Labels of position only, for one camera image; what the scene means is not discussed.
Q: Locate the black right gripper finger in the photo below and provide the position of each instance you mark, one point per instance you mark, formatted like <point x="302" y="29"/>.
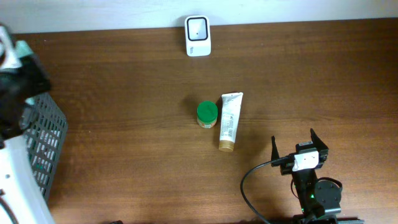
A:
<point x="319" y="144"/>
<point x="274" y="154"/>

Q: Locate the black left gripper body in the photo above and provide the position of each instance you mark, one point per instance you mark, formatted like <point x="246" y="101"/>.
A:
<point x="23" y="83"/>

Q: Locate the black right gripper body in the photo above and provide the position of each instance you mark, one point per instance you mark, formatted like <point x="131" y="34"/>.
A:
<point x="286" y="168"/>

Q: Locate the white tube with gold cap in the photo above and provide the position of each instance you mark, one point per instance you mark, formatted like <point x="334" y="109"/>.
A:
<point x="230" y="115"/>

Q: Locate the green lidded jar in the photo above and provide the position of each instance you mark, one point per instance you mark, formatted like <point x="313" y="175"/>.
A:
<point x="207" y="114"/>

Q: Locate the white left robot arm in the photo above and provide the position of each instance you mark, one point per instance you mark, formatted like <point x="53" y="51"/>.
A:
<point x="21" y="199"/>

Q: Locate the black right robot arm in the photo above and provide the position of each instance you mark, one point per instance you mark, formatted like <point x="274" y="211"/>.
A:
<point x="319" y="197"/>

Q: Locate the white barcode scanner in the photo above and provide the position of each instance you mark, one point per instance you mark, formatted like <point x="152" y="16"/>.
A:
<point x="197" y="36"/>

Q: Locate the grey plastic basket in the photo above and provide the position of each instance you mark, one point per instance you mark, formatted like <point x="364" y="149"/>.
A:
<point x="45" y="138"/>

